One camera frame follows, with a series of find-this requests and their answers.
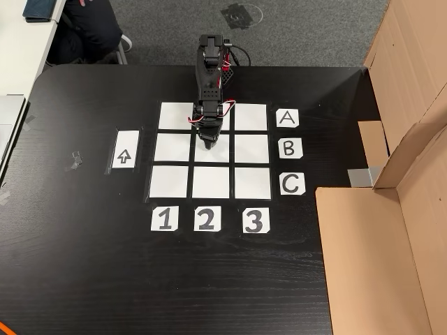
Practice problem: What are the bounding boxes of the number 2 paper sheet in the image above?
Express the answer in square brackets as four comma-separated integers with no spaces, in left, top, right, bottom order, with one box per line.
[193,205,222,232]

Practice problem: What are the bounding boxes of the white desk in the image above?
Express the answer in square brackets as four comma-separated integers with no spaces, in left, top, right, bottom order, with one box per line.
[0,0,67,102]

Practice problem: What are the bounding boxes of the white arrow paper sheet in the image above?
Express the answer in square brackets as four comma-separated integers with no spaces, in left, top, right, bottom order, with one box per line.
[111,130,140,170]

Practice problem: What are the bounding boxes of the dark floor tape patch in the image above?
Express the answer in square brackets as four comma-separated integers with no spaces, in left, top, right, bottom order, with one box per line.
[220,3,258,31]

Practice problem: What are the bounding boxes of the dark notebook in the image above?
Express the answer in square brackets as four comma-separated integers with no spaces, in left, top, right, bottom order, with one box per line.
[22,0,59,24]

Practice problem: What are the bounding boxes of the black cable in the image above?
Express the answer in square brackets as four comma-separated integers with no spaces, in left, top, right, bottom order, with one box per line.
[228,44,252,68]

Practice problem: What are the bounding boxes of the number 1 paper sheet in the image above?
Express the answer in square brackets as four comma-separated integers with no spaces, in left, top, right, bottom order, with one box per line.
[150,206,179,232]

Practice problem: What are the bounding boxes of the large brown cardboard panel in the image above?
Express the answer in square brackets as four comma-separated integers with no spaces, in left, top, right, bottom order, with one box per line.
[358,0,447,165]
[315,94,447,335]

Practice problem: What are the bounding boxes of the letter A paper sheet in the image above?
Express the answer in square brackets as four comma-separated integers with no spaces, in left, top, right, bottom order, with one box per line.
[276,109,300,128]

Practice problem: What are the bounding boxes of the number 3 paper sheet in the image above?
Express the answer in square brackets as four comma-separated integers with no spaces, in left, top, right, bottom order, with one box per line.
[242,207,271,234]

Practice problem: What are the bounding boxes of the person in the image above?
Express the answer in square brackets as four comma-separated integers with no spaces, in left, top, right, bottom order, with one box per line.
[47,0,133,66]

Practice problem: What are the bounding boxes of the letter B paper sheet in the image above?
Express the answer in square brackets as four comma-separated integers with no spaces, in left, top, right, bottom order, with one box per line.
[278,137,304,160]

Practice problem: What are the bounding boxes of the red and black clamp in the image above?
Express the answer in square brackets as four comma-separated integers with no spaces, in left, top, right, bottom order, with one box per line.
[221,38,234,70]

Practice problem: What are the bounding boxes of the letter C paper sheet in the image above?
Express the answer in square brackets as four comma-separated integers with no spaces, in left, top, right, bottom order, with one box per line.
[279,173,307,196]

